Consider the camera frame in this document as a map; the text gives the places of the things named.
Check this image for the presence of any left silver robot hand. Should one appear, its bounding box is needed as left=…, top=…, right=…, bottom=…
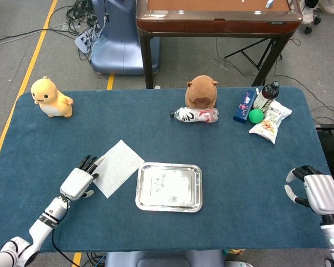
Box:
left=60, top=155, right=106, bottom=202

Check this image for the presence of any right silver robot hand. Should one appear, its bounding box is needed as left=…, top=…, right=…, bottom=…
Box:
left=284, top=165, right=334, bottom=216

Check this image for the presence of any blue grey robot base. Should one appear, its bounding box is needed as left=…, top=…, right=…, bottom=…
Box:
left=90, top=0, right=160, bottom=75

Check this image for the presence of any silver metal tray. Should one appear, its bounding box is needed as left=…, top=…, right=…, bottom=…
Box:
left=135, top=162, right=203, bottom=214

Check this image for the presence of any yellow plush dinosaur toy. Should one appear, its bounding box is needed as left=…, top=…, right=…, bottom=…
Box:
left=31, top=76, right=74, bottom=118

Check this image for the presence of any white green snack bag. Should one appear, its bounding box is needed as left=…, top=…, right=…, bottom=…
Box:
left=249, top=100, right=293, bottom=145

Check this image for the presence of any green ball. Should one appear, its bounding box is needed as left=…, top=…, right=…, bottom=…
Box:
left=248, top=108, right=264, bottom=123

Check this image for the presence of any dark tea bottle black cap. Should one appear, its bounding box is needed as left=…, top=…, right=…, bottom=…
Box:
left=252, top=81, right=281, bottom=112

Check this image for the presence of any grey blue robot torso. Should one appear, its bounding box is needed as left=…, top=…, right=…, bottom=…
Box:
left=104, top=250, right=226, bottom=267

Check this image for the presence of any dark blue carton box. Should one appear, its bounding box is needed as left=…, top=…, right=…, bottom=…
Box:
left=233, top=88, right=257, bottom=123

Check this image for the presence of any clear bottle red white label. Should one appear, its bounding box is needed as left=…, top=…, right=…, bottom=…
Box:
left=170, top=107, right=220, bottom=124

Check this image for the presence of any black tripod stand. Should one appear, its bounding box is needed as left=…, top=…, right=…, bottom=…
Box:
left=224, top=37, right=283, bottom=70

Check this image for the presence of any brown capybara plush toy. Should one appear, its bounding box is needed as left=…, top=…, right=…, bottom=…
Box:
left=184, top=75, right=219, bottom=110

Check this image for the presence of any black wheeled office chair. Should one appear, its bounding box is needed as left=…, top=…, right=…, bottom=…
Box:
left=300, top=0, right=322, bottom=35

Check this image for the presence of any brown mahjong table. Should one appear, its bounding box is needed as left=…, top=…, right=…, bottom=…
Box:
left=135, top=0, right=303, bottom=89

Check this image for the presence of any black cable bundle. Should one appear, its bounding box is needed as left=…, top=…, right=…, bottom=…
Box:
left=63, top=0, right=106, bottom=62

